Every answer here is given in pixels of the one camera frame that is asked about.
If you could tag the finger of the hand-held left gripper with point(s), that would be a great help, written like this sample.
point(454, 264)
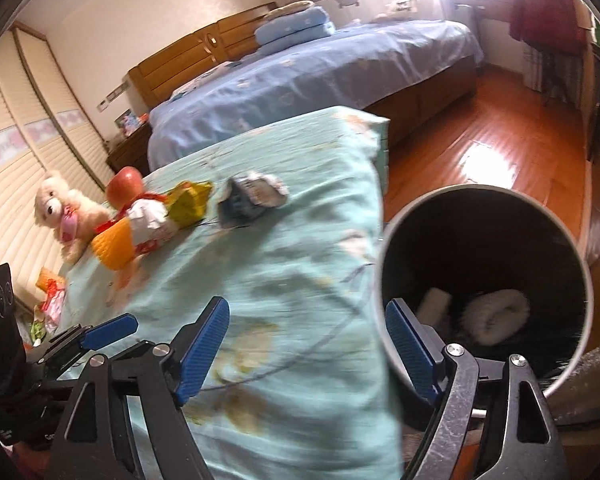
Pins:
point(67, 337)
point(110, 328)

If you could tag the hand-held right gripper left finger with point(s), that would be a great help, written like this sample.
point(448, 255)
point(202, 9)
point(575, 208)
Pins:
point(200, 350)

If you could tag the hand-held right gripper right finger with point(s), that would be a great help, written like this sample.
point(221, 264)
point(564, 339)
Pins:
point(415, 355)

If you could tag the small white box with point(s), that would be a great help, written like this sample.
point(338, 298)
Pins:
point(434, 305)

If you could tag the yellow toy corn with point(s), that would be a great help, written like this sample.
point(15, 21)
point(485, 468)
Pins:
point(112, 247)

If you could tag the white spiky ball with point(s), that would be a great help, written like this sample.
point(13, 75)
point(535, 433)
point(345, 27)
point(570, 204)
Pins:
point(495, 317)

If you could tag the white red wrapper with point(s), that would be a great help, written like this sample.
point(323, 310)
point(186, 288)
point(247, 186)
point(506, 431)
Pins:
point(147, 222)

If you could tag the round white bin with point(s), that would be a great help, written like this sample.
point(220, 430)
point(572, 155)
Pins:
point(480, 240)

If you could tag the yellow green wrapper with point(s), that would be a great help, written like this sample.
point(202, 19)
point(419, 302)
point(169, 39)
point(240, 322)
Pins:
point(190, 202)

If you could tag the blue white packet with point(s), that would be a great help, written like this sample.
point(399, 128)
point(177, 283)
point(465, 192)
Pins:
point(245, 195)

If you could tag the red white snack packet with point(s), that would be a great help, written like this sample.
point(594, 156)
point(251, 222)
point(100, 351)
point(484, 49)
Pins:
point(55, 307)

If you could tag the orange snack packet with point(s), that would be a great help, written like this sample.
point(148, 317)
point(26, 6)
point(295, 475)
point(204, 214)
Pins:
point(47, 280)

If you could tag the mint floral blanket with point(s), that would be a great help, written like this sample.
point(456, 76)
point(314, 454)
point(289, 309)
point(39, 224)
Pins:
point(290, 270)

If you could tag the cream teddy bear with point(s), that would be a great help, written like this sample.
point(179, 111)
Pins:
point(55, 205)

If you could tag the red apple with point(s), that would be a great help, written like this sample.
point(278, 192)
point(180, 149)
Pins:
point(125, 187)

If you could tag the wooden nightstand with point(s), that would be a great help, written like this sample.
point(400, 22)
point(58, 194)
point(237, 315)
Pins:
point(130, 150)

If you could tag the cream sliding wardrobe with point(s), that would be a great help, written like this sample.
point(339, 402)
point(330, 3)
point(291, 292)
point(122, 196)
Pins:
point(30, 135)

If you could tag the light blue small cloth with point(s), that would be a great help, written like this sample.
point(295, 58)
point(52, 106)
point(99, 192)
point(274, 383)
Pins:
point(205, 77)

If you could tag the wooden headboard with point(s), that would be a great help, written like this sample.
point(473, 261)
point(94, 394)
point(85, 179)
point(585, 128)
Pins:
point(180, 60)

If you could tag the bed with blue sheet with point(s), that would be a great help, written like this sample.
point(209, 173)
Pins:
point(305, 85)

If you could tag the folded blue quilt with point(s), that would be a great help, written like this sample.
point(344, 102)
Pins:
point(295, 27)

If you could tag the beige pillow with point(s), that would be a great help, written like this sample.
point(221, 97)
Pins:
point(290, 8)

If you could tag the maroon hanging coat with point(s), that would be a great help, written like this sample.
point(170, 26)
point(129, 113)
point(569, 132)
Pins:
point(545, 10)

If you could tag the photo frame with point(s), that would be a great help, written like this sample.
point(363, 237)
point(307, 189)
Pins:
point(127, 121)

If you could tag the wall switch panel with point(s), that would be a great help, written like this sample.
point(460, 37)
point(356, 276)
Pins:
point(112, 97)

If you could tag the grey bed guard rail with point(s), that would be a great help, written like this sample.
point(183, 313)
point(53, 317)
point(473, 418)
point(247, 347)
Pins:
point(380, 0)

